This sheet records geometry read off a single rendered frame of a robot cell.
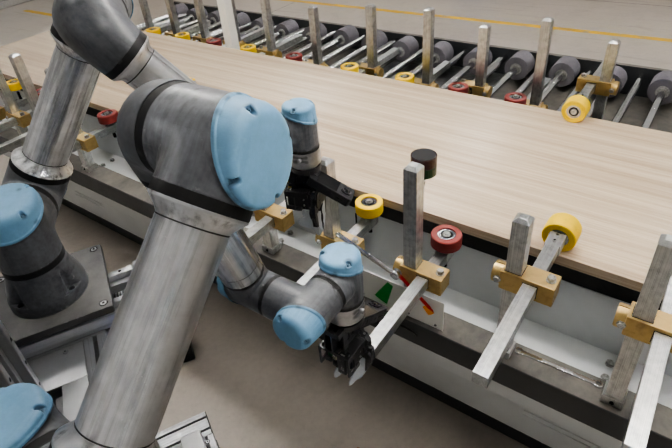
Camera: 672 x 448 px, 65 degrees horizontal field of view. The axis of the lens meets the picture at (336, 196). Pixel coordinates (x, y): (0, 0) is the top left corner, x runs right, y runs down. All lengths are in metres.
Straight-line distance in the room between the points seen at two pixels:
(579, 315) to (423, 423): 0.81
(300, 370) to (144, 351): 1.69
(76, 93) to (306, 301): 0.59
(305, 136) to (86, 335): 0.62
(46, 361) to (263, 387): 1.14
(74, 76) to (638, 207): 1.37
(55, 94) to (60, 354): 0.52
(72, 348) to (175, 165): 0.75
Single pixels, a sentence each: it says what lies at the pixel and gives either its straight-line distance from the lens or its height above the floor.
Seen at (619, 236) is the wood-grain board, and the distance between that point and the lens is 1.49.
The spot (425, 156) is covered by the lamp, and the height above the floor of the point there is 1.16.
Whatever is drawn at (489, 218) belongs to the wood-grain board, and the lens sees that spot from 1.46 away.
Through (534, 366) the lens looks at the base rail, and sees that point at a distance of 1.40.
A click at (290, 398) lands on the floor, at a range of 2.18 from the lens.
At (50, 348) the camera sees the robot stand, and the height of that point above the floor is 0.95.
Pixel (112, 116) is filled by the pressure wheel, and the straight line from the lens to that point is 2.32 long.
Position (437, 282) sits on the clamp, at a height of 0.86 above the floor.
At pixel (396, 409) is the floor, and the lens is 2.12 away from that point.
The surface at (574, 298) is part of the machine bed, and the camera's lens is 1.50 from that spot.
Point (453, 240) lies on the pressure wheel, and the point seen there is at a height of 0.91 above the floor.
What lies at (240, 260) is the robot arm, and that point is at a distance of 0.85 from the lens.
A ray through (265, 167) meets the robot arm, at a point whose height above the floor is 1.49.
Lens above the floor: 1.78
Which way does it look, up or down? 35 degrees down
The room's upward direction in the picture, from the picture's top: 5 degrees counter-clockwise
